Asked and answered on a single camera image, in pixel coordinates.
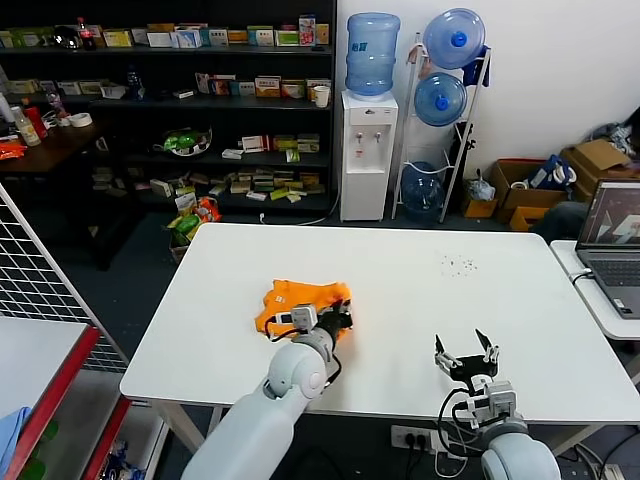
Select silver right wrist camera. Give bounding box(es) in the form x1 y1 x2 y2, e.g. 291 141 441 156
487 382 519 416

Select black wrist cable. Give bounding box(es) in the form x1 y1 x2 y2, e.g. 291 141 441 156
263 319 296 344
438 387 484 451

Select tilted brown cardboard box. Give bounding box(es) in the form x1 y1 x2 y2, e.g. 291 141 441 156
559 139 640 204

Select blue bag white handles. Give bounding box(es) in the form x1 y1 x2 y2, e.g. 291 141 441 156
529 154 579 191

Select upright blue water jug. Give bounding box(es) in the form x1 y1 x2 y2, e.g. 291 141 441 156
346 13 402 99

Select white water dispenser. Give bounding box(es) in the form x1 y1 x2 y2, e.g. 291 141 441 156
340 90 400 223

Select orange juice bottle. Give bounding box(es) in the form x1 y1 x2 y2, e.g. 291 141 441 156
12 105 44 148

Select orange snack packet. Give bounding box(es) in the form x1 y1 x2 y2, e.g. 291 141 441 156
0 139 29 161

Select colourful snack bags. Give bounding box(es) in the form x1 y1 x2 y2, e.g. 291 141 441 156
167 196 224 246

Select dark wooden table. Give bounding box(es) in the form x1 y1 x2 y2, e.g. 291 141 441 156
0 122 146 271

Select white wire grid panel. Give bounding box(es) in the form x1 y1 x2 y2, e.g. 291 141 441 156
0 179 131 374

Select pile of grey clothes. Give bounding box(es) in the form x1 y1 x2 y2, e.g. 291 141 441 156
589 119 640 174

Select small orange cardboard box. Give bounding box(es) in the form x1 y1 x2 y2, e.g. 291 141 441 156
509 206 551 232

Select cola bottle red label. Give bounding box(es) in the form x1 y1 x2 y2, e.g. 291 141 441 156
78 17 99 51

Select red framed white cart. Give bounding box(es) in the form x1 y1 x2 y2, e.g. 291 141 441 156
0 315 134 480

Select white metal jug rack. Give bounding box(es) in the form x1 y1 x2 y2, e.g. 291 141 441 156
391 32 494 225

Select dark blue bottle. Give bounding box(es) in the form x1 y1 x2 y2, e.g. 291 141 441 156
127 64 146 101

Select large white table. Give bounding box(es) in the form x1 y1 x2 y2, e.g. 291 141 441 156
119 222 640 426

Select light blue cloth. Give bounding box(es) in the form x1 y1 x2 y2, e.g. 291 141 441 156
0 405 34 471

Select yellow white medicine box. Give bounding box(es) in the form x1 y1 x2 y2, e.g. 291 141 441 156
255 76 283 99

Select tilted blue water jug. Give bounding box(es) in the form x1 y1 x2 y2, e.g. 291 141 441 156
401 162 446 216
414 72 469 128
423 8 487 71

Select small box with plastic bag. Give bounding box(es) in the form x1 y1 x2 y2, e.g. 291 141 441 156
462 169 500 220

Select white power strip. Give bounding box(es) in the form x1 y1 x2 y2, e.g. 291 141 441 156
390 425 446 454

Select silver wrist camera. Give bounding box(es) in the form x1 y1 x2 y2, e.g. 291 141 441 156
290 304 318 330
487 382 519 416

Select shiny metal bowl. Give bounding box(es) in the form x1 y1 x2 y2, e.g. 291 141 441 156
52 24 82 51

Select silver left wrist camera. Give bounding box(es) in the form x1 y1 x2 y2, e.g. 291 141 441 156
290 304 318 330

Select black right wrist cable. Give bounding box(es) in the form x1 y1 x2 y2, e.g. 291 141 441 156
438 387 484 451

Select orange t-shirt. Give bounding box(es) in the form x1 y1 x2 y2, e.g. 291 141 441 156
252 279 354 346

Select black shelf unit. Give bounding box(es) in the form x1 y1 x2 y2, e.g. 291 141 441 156
0 0 339 219

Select grey open laptop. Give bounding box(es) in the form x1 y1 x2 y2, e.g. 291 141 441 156
575 180 640 321

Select black stand behind rack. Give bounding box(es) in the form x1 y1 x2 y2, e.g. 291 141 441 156
449 122 475 196

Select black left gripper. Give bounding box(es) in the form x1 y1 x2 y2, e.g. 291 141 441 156
319 298 355 335

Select bowl with green packets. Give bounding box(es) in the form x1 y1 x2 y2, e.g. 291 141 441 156
153 127 215 158

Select dark blue cloth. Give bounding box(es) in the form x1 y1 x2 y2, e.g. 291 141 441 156
462 45 494 90

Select small white side table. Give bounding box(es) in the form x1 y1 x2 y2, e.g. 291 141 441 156
549 240 640 341

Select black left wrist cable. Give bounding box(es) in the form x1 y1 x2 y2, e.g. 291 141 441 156
263 319 296 344

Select open brown cardboard box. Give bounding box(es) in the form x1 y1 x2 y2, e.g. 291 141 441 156
489 159 569 224

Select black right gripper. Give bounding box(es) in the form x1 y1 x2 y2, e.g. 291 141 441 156
434 328 500 384

